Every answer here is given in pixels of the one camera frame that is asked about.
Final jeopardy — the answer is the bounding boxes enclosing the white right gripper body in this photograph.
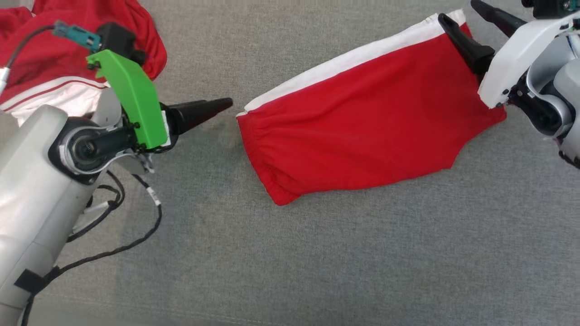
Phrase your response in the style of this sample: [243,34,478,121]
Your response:
[477,11,580,110]

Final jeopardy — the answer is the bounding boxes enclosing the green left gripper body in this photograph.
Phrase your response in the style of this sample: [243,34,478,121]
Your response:
[85,49,174,152]

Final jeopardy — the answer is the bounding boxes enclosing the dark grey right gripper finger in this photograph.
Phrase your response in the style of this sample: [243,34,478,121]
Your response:
[437,13,497,77]
[470,0,529,38]

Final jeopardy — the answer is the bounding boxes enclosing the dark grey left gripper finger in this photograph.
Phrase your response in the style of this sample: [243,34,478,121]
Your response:
[168,97,234,136]

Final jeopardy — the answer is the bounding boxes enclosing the red white t-shirt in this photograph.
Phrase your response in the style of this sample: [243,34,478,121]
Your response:
[0,0,168,127]

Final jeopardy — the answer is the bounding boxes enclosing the red shorts with white stripe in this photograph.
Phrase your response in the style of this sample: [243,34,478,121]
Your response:
[237,9,508,206]

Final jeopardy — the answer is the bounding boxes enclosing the left camera cable teal plug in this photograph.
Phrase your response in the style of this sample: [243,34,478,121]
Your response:
[0,20,103,93]

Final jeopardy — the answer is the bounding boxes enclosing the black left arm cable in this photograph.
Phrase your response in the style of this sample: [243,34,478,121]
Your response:
[20,170,163,326]

